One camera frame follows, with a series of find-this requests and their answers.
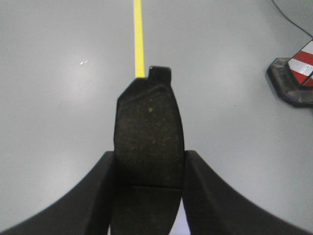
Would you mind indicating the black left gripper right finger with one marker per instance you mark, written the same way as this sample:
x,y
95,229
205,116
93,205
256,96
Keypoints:
x,y
213,207

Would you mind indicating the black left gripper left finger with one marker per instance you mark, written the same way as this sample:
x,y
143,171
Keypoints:
x,y
84,210

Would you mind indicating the grey brake pad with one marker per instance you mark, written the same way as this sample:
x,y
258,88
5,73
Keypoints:
x,y
149,155

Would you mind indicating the left red white bollard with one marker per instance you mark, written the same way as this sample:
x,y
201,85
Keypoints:
x,y
292,78

